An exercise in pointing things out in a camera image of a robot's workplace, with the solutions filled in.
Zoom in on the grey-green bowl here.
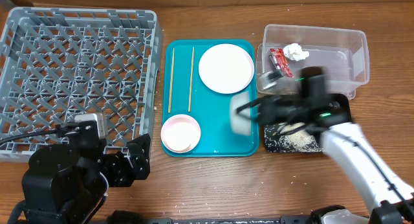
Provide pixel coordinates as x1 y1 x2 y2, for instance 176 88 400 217
229 92 252 136

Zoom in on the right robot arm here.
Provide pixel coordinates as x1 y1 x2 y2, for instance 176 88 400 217
230 67 413 223

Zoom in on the crumpled white tissue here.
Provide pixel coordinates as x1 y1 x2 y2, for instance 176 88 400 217
283 43 310 62

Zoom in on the large white plate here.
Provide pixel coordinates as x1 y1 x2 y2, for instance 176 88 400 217
198 43 254 94

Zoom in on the grey plastic dish rack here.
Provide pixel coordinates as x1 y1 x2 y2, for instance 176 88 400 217
1 7 164 162

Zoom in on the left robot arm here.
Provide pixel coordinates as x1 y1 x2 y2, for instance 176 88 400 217
8 133 151 223

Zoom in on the red snack wrapper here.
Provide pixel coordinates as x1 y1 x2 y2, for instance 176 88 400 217
269 48 294 78

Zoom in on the teal plastic tray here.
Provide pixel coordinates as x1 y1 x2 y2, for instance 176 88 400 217
162 39 260 157

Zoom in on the clear plastic bin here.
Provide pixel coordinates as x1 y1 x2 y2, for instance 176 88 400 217
256 24 370 99

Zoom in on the black plastic tray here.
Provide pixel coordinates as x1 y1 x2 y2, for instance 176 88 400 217
258 93 353 153

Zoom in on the small pink plate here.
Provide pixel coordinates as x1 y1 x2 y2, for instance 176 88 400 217
160 114 201 153

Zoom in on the pile of rice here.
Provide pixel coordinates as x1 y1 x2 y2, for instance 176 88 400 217
264 123 323 153

